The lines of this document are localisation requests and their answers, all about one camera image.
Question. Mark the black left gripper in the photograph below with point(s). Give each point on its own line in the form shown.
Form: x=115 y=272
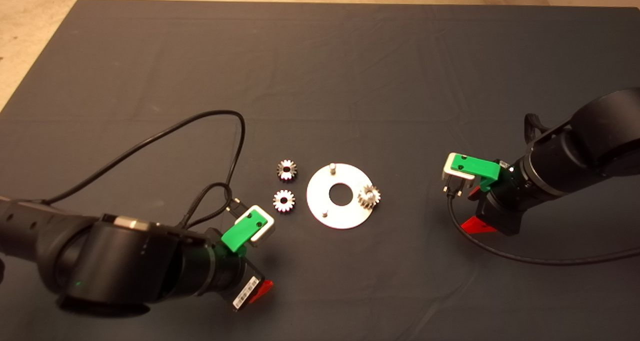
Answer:
x=237 y=278

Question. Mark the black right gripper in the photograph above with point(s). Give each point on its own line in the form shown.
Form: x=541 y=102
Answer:
x=500 y=211

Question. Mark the small steel planetary gear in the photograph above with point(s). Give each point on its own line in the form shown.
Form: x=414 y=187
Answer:
x=292 y=175
x=278 y=204

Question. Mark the dark gear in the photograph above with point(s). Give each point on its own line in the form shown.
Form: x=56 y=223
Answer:
x=372 y=201

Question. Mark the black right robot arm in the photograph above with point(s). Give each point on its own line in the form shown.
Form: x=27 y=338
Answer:
x=590 y=146

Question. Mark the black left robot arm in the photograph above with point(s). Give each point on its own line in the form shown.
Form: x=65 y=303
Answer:
x=115 y=261

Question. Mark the round metal carrier plate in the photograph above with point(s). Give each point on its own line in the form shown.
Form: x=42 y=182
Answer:
x=322 y=206

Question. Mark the dark grey table cloth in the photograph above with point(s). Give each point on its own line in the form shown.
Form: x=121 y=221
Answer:
x=350 y=81

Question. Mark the green right camera mount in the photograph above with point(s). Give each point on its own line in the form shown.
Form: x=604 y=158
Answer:
x=475 y=168

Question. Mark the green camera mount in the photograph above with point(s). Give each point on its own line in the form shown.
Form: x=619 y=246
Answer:
x=240 y=233
x=475 y=168

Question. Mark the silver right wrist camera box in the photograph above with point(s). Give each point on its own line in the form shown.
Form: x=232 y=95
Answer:
x=447 y=170

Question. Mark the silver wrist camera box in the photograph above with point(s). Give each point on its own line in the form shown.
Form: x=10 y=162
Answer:
x=267 y=228
x=447 y=170

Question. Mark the green left camera mount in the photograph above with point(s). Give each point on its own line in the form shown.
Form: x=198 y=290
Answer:
x=240 y=233

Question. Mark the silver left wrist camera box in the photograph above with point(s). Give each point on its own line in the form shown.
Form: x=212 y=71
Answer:
x=267 y=228

